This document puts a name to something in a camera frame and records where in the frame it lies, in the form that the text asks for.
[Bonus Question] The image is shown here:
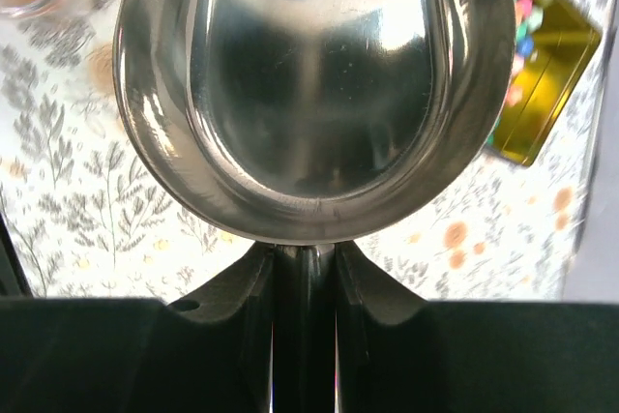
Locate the metal scoop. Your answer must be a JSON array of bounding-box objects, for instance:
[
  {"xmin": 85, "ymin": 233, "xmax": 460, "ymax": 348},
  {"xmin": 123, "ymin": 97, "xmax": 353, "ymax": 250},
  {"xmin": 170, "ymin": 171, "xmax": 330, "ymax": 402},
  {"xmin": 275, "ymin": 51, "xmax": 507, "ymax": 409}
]
[{"xmin": 112, "ymin": 0, "xmax": 516, "ymax": 412}]

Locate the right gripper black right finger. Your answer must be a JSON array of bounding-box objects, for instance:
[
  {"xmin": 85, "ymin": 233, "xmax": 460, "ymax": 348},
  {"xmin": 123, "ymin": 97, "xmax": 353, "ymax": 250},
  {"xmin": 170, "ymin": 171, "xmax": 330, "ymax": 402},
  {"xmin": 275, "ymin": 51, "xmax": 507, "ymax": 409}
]
[{"xmin": 336, "ymin": 242, "xmax": 618, "ymax": 412}]

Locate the dark tin of star candies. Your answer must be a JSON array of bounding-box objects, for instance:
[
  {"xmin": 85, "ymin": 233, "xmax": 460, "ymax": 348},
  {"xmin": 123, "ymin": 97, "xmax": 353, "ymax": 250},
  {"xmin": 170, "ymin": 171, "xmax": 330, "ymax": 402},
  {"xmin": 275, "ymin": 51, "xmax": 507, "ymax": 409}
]
[{"xmin": 486, "ymin": 0, "xmax": 602, "ymax": 167}]

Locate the floral table mat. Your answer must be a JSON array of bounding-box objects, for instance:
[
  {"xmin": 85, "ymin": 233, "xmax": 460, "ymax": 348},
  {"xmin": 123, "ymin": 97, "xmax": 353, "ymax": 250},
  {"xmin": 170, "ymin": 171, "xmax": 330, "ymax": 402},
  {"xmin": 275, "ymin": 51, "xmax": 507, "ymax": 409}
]
[{"xmin": 1, "ymin": 0, "xmax": 615, "ymax": 301}]

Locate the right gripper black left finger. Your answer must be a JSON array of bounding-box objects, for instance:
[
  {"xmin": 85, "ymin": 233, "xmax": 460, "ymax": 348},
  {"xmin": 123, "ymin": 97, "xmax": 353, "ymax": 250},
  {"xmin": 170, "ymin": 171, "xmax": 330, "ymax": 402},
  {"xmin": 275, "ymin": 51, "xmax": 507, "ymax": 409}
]
[{"xmin": 1, "ymin": 244, "xmax": 273, "ymax": 412}]

